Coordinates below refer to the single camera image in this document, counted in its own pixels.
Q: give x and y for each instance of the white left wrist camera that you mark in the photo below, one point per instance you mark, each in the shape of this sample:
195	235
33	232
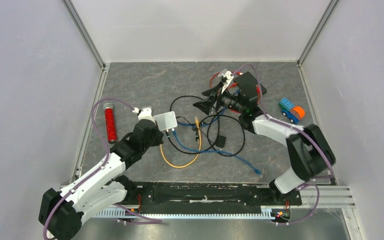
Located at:
144	113

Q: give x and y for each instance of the blue lego brick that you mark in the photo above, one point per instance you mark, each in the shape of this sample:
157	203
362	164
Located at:
286	106

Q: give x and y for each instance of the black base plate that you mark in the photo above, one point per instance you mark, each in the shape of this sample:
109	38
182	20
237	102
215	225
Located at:
205	198

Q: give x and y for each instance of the red glitter tube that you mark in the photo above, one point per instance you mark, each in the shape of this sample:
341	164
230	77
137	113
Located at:
110	123

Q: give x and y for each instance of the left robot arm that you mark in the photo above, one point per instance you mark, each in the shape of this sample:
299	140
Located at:
63	212

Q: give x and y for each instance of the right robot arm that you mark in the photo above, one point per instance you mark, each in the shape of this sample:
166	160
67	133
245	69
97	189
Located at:
308	150

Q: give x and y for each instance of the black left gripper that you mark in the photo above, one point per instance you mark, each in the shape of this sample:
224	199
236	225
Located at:
159	135

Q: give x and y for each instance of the black network switch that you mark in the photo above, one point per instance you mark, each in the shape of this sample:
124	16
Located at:
261	90

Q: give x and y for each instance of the clear plastic box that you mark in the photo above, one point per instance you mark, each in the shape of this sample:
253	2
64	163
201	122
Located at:
166	121

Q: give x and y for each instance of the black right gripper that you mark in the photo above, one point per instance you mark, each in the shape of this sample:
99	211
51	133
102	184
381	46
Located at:
205	105

